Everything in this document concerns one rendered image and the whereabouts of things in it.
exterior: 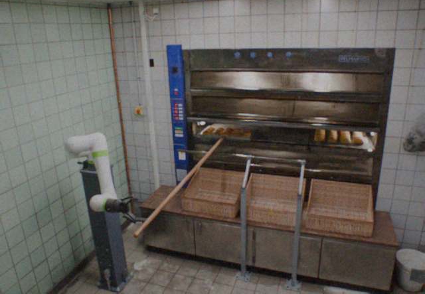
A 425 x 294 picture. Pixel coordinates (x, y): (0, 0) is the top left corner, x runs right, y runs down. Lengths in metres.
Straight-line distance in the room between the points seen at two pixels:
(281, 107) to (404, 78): 1.08
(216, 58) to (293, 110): 0.89
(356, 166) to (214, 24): 1.90
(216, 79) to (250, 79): 0.34
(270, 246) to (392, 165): 1.35
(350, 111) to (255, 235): 1.42
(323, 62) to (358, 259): 1.75
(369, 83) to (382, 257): 1.48
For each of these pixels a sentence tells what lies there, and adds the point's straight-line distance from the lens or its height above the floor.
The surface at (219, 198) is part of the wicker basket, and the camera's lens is 3.53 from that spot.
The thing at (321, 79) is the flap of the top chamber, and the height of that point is 1.82.
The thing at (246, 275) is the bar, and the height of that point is 0.01.
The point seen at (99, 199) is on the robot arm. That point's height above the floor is 1.24.
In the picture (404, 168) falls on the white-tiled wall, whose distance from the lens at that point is 3.42.
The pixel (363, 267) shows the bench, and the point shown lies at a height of 0.30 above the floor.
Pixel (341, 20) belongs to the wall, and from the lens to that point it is 3.12.
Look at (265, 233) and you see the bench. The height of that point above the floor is 0.50.
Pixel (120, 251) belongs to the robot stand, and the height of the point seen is 0.34.
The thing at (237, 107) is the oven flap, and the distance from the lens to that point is 3.31.
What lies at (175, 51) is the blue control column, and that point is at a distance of 3.42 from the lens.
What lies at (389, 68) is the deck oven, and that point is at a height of 1.93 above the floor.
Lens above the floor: 2.26
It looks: 18 degrees down
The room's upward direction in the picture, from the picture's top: 2 degrees counter-clockwise
